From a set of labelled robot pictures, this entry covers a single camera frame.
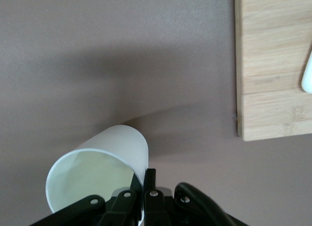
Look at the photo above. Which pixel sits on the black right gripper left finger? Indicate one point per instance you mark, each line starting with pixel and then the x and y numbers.
pixel 124 206

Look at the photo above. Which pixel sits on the wooden cutting board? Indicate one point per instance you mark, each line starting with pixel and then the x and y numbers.
pixel 268 65

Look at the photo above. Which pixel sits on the white plastic cup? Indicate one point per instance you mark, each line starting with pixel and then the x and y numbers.
pixel 122 143

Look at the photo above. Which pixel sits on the white plastic knife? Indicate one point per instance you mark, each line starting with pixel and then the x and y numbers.
pixel 307 77

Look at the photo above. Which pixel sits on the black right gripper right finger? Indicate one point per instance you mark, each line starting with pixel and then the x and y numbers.
pixel 153 206

